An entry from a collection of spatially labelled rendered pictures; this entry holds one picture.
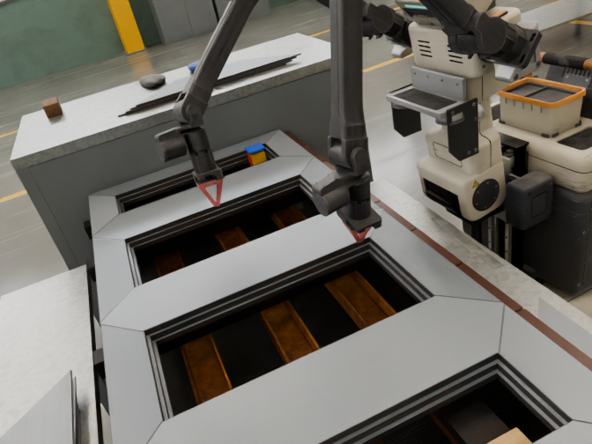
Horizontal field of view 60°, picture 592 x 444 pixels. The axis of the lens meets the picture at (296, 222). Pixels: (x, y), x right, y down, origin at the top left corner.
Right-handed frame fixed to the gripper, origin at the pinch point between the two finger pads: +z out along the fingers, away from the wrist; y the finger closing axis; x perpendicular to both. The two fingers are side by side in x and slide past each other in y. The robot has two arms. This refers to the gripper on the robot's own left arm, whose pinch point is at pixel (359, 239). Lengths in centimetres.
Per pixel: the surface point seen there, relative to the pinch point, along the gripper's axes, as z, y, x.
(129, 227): 12, -51, -50
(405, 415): -7.2, 43.8, -17.6
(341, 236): 1.9, -4.8, -2.5
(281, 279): 2.0, -0.4, -21.0
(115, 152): 11, -92, -45
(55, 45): 252, -882, -82
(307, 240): 2.7, -8.9, -10.1
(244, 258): 3.2, -12.5, -25.8
